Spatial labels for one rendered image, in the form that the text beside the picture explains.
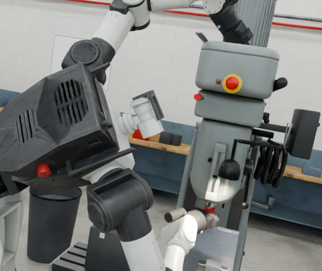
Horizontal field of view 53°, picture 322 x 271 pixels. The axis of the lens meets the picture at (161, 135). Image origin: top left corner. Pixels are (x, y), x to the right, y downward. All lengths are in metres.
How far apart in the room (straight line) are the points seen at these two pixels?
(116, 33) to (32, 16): 5.83
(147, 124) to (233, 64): 0.35
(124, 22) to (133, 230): 0.65
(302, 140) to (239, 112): 0.44
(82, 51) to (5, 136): 0.32
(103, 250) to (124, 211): 0.67
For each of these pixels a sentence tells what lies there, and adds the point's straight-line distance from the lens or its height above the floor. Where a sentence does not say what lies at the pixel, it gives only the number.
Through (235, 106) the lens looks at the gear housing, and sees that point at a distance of 1.17.
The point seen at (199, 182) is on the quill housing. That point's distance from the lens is 1.25.
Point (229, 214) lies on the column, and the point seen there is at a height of 1.13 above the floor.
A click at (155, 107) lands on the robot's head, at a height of 1.65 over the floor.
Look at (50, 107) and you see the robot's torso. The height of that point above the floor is 1.62.
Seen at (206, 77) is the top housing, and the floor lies 1.77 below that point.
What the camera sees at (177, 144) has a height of 0.91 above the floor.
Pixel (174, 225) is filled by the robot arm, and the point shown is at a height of 1.26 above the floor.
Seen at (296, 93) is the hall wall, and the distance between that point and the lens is 5.56.
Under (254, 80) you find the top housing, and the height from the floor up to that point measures 1.78.
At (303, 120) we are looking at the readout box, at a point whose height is 1.68.
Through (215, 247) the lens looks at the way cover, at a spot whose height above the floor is 0.97.
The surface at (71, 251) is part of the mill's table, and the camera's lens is 1.66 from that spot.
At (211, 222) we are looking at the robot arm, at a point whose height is 1.24.
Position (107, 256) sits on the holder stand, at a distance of 1.47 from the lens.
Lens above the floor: 1.70
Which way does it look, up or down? 8 degrees down
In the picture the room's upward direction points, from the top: 10 degrees clockwise
